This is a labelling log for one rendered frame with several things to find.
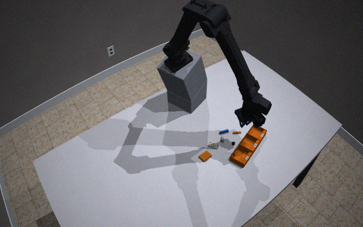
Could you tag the orange three-compartment tray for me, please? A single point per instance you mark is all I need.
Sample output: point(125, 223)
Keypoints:
point(247, 146)

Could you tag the white domino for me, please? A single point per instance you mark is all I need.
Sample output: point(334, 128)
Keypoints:
point(213, 145)

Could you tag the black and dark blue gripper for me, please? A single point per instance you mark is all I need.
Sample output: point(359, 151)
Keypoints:
point(241, 119)

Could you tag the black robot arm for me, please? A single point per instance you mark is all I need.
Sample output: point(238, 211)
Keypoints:
point(214, 21)

